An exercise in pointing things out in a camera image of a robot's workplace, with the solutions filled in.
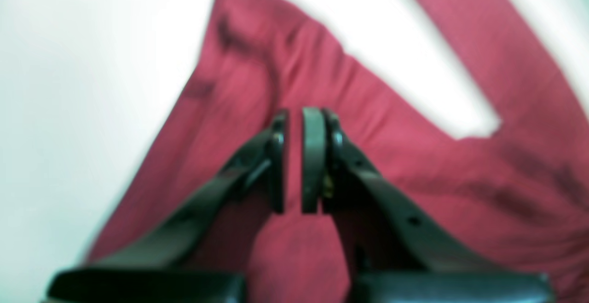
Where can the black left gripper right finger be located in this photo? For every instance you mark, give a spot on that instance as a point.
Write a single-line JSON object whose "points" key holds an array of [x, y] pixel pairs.
{"points": [[395, 252]]}

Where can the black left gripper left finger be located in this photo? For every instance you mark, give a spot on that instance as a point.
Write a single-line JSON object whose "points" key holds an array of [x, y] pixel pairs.
{"points": [[147, 271]]}

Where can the dark red long-sleeve t-shirt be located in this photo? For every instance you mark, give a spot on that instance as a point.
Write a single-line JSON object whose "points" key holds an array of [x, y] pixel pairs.
{"points": [[519, 197]]}

